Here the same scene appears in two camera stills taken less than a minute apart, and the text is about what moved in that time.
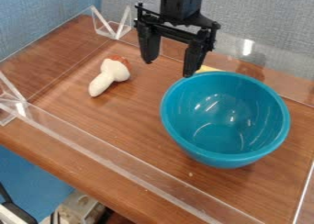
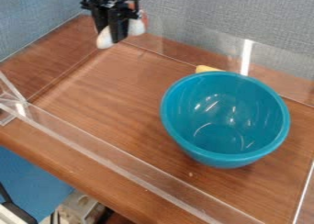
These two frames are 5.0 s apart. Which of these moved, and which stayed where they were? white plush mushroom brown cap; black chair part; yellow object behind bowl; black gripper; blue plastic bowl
Moved: black gripper; white plush mushroom brown cap
Stayed: blue plastic bowl; yellow object behind bowl; black chair part
